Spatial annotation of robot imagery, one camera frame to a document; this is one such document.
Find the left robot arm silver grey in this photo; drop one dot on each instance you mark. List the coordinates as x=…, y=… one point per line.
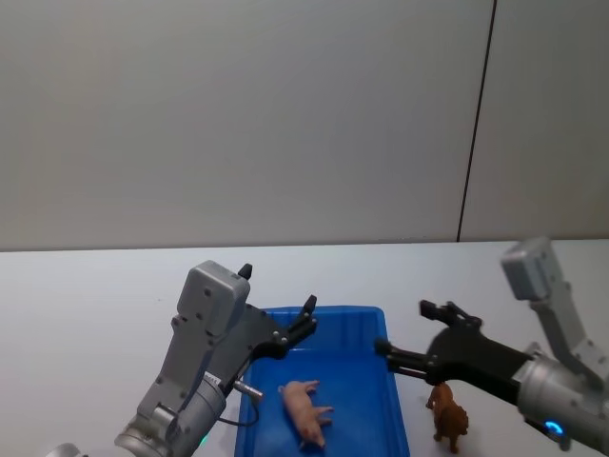
x=200, y=333

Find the blue plastic tray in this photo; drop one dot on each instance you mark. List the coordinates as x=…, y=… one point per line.
x=352, y=371

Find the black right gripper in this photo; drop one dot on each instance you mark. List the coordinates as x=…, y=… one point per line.
x=476, y=357

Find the pink toy pig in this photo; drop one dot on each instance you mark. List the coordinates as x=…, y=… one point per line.
x=302, y=409

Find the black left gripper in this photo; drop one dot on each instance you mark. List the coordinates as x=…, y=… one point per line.
x=254, y=333

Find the brown toy animal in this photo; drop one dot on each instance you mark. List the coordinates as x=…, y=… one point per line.
x=449, y=416

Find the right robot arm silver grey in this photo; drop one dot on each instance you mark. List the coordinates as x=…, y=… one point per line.
x=547, y=381

